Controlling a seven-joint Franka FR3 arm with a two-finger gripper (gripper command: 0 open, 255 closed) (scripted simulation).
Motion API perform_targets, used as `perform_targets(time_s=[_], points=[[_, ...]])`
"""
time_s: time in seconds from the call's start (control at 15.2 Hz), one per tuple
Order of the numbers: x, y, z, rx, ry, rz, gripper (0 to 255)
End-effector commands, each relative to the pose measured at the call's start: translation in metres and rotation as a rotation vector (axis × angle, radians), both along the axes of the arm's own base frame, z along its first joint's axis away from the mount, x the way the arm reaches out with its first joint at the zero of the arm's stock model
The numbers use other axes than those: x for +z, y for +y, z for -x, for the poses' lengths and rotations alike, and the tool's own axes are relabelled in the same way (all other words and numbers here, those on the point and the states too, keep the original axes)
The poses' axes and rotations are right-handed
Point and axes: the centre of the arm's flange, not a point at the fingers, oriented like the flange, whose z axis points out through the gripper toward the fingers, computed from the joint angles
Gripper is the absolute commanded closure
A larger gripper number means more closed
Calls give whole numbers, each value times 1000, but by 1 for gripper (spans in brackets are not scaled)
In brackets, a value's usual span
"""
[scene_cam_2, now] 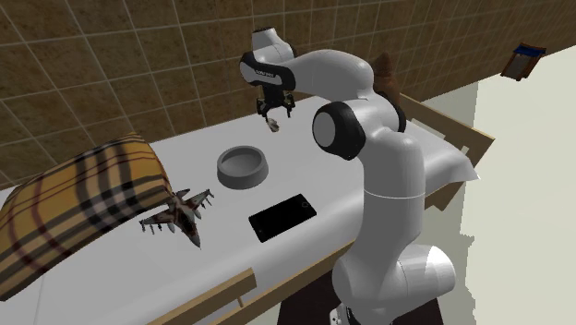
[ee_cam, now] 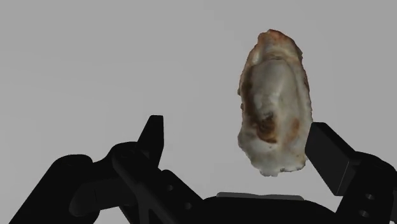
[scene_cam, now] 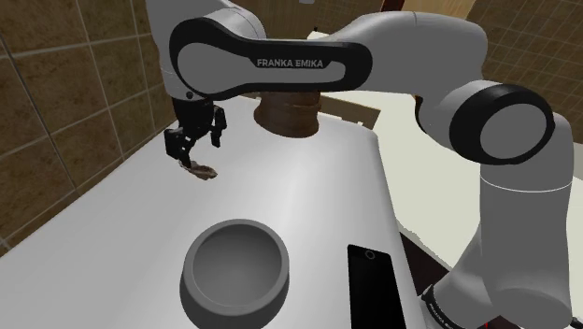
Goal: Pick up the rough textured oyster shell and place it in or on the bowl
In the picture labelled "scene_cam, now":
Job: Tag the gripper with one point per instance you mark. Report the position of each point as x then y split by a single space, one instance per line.
195 116

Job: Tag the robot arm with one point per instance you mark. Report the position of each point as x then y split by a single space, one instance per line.
410 50

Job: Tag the brown flat object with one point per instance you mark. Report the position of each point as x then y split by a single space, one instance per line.
203 171

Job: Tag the grey bowl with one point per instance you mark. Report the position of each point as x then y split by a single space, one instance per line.
234 278

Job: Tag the brown wooden cabinet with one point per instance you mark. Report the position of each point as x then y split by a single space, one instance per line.
353 114

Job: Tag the black phone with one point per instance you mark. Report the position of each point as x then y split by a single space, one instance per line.
374 291

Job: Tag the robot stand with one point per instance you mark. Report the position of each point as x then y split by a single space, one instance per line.
423 269

